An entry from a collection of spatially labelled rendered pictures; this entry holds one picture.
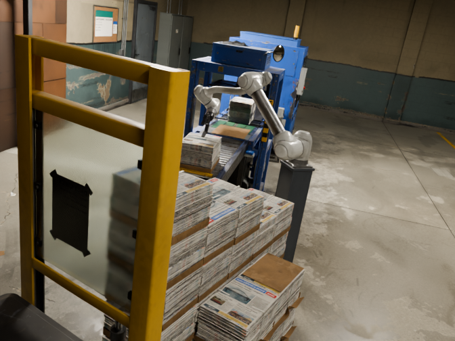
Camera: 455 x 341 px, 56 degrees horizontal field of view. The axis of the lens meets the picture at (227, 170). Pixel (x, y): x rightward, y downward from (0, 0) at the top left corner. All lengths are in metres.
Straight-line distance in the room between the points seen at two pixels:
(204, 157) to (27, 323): 2.01
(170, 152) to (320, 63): 10.77
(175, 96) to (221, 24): 11.04
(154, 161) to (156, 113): 0.15
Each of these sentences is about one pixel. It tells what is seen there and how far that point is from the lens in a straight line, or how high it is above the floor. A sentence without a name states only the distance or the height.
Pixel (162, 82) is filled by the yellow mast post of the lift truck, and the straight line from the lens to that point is 1.28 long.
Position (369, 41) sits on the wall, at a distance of 12.01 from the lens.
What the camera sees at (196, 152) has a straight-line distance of 3.46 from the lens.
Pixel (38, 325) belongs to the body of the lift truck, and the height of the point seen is 0.80.
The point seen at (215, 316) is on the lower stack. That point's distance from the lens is 2.31.
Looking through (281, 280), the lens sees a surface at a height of 0.60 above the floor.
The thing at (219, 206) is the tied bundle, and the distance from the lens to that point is 2.31.
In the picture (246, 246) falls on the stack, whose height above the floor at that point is 0.76.
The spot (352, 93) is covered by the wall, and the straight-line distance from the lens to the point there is 12.08.
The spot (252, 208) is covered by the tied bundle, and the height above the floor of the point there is 1.02.
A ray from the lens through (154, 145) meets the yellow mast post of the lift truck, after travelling 1.33.
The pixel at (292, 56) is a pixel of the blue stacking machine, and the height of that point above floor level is 1.61.
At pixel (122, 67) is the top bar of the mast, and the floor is 1.82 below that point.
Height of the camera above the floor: 2.01
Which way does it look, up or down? 19 degrees down
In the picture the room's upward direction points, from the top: 9 degrees clockwise
